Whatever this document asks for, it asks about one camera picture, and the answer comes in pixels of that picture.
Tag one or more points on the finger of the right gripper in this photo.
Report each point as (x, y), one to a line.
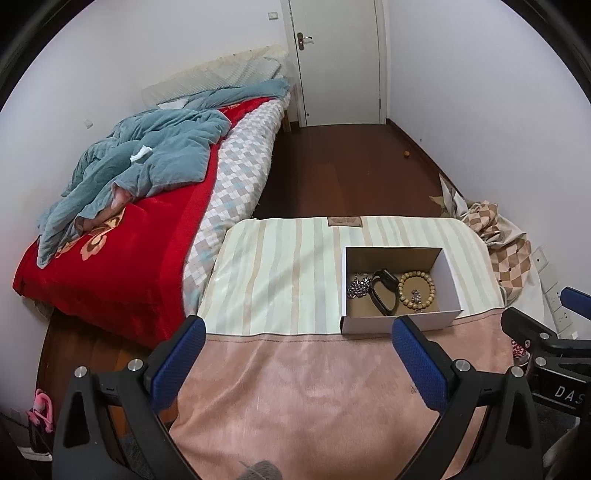
(576, 301)

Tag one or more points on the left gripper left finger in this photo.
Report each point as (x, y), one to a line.
(147, 387)

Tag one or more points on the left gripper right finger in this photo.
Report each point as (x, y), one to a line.
(451, 388)

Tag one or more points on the white power strip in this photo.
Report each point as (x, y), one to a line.
(561, 321)

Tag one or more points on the checkered brown cloth pile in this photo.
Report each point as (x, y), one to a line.
(509, 248)

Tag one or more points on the pink slipper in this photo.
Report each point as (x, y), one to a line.
(40, 415)

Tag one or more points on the red blanket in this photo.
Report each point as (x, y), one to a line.
(124, 274)

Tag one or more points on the black wristband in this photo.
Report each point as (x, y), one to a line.
(384, 292)

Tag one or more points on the white cardboard box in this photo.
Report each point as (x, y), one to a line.
(428, 292)

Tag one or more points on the pink and striped cloth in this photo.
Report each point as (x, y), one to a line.
(276, 381)

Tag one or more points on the checkered bed sheet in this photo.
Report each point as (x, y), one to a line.
(244, 160)

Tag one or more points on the blue-grey quilt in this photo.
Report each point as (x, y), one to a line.
(145, 154)

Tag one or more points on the striped pillow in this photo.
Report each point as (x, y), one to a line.
(236, 70)

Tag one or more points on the white door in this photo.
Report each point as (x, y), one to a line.
(341, 77)

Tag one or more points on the door handle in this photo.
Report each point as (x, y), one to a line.
(303, 41)

